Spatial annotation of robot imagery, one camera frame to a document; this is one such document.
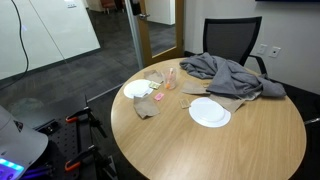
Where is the red chair behind glass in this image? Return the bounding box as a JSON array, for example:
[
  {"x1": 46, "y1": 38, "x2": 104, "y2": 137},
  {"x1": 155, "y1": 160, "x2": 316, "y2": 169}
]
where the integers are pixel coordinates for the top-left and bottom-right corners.
[{"x1": 99, "y1": 0, "x2": 117, "y2": 14}]

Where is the hanging black cable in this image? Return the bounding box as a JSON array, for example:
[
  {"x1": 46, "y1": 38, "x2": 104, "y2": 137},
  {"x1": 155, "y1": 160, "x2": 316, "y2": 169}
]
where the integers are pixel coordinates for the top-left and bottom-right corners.
[{"x1": 0, "y1": 0, "x2": 30, "y2": 91}]

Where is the clear plastic cup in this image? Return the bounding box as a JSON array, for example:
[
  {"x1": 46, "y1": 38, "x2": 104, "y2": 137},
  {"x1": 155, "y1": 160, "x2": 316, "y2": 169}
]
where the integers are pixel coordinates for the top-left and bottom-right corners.
[{"x1": 162, "y1": 66, "x2": 178, "y2": 90}]

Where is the white wall outlet plate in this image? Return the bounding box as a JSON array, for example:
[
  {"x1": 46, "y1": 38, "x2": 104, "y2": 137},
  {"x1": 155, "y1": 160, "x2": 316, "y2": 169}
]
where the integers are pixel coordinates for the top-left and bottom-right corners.
[{"x1": 256, "y1": 43, "x2": 268, "y2": 56}]

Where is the small white wall plate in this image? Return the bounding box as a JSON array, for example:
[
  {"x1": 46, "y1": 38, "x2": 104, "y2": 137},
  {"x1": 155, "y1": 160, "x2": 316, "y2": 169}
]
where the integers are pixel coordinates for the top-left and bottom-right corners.
[{"x1": 64, "y1": 0, "x2": 78, "y2": 9}]

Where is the pink sweetener packet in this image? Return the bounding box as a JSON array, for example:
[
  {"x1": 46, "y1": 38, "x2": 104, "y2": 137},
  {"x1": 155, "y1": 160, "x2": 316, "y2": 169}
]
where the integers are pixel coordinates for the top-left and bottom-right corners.
[{"x1": 153, "y1": 92, "x2": 165, "y2": 102}]

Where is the white round plate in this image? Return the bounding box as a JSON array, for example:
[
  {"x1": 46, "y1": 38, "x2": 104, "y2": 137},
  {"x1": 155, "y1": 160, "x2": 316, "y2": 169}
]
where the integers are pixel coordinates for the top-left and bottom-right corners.
[
  {"x1": 188, "y1": 96, "x2": 232, "y2": 129},
  {"x1": 123, "y1": 78, "x2": 154, "y2": 100}
]

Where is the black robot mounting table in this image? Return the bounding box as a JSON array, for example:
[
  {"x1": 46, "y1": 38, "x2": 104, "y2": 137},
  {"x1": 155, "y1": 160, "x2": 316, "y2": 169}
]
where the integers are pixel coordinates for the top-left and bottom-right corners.
[{"x1": 9, "y1": 94, "x2": 118, "y2": 180}]

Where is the black clamp orange handle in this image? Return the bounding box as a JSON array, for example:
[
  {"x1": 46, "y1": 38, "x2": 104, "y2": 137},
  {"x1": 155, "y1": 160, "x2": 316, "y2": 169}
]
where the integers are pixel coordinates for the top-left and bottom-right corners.
[
  {"x1": 64, "y1": 96, "x2": 108, "y2": 139},
  {"x1": 63, "y1": 143, "x2": 118, "y2": 180}
]

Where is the grey sweatshirt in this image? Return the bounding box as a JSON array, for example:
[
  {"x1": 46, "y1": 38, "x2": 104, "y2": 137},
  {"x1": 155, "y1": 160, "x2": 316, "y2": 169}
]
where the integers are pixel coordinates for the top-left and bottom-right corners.
[{"x1": 179, "y1": 52, "x2": 288, "y2": 101}]

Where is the black mesh office chair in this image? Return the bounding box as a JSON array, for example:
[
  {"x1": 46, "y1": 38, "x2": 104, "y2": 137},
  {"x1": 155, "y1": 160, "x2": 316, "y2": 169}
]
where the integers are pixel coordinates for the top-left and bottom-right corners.
[{"x1": 202, "y1": 16, "x2": 268, "y2": 76}]

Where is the small brown sugar packet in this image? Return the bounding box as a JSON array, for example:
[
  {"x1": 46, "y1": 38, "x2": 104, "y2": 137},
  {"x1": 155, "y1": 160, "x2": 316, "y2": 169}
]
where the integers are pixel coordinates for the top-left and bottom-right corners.
[{"x1": 179, "y1": 98, "x2": 192, "y2": 110}]

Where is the green sweetener packet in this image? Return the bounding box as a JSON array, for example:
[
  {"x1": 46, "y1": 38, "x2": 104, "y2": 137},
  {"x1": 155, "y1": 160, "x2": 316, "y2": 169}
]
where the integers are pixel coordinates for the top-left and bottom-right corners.
[{"x1": 148, "y1": 81, "x2": 162, "y2": 90}]

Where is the white wall plate dark dot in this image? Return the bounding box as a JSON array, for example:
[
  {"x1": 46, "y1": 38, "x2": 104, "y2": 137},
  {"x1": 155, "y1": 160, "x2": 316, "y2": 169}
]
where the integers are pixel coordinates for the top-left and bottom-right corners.
[{"x1": 268, "y1": 45, "x2": 282, "y2": 59}]

